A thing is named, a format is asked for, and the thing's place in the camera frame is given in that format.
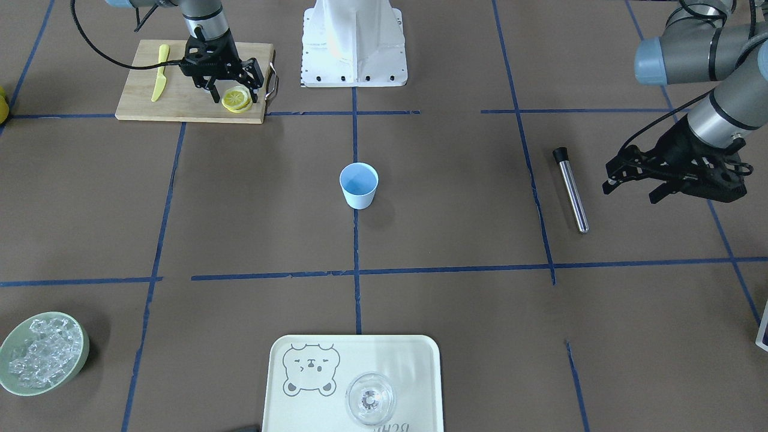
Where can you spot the green bowl of ice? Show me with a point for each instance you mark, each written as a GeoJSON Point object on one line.
{"type": "Point", "coordinates": [43, 353]}

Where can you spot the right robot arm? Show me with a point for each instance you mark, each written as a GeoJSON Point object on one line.
{"type": "Point", "coordinates": [205, 16]}

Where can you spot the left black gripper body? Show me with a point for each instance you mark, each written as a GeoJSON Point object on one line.
{"type": "Point", "coordinates": [677, 146]}

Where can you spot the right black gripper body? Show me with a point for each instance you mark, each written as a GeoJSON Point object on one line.
{"type": "Point", "coordinates": [222, 47]}

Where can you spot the bamboo cutting board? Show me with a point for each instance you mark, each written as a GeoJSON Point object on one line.
{"type": "Point", "coordinates": [182, 101]}

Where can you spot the yellow lemon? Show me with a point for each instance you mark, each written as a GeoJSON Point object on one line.
{"type": "Point", "coordinates": [4, 107]}

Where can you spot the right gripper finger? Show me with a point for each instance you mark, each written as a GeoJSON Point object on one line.
{"type": "Point", "coordinates": [211, 88]}
{"type": "Point", "coordinates": [252, 77]}

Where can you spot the steel muddler black tip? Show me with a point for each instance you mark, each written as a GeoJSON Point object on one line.
{"type": "Point", "coordinates": [561, 157]}

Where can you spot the lemon slice stack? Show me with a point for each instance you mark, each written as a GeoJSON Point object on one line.
{"type": "Point", "coordinates": [243, 109]}

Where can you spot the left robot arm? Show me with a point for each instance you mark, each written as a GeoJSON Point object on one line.
{"type": "Point", "coordinates": [697, 46]}

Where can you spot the clear wine glass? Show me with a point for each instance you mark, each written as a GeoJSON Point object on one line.
{"type": "Point", "coordinates": [371, 399]}

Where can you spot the cream bear serving tray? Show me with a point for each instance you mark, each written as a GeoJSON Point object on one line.
{"type": "Point", "coordinates": [309, 375]}

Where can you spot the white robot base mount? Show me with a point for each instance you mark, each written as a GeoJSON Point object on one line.
{"type": "Point", "coordinates": [353, 44]}

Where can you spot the yellow plastic knife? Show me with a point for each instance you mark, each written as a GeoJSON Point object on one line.
{"type": "Point", "coordinates": [160, 79]}

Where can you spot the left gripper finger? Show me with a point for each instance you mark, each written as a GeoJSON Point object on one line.
{"type": "Point", "coordinates": [666, 189]}
{"type": "Point", "coordinates": [631, 164]}

